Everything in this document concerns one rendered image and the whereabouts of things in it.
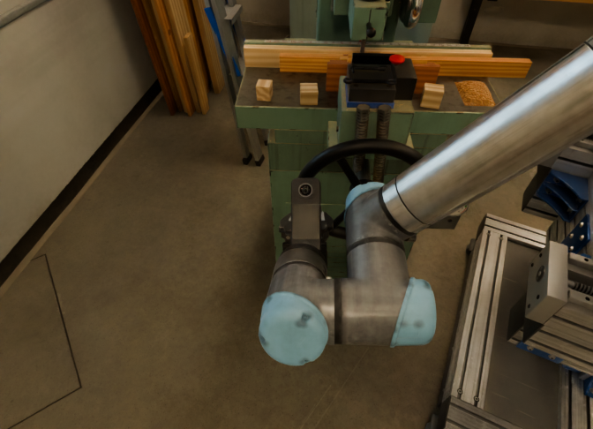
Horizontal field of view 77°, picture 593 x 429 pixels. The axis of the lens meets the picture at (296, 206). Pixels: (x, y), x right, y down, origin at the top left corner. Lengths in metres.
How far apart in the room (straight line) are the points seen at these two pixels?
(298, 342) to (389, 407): 1.05
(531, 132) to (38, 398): 1.59
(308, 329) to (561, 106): 0.32
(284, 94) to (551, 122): 0.61
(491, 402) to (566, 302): 0.57
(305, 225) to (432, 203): 0.20
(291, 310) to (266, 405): 1.03
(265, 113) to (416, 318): 0.59
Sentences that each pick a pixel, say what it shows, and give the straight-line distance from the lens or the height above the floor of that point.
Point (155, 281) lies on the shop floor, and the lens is 1.70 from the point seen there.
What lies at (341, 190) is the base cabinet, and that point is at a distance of 1.02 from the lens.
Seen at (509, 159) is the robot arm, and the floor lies 1.12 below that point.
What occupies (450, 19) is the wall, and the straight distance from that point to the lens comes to 3.50.
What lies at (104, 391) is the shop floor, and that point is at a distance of 1.57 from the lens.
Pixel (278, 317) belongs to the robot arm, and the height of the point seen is 1.01.
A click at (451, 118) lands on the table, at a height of 0.88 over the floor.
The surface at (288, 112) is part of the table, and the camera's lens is 0.86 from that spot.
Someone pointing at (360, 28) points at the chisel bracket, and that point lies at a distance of 0.90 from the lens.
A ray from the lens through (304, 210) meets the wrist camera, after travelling 0.56.
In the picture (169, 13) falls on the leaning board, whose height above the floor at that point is 0.60.
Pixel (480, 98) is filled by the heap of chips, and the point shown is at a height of 0.91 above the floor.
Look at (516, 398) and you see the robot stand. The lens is 1.35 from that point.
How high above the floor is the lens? 1.37
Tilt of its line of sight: 48 degrees down
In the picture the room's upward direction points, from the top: straight up
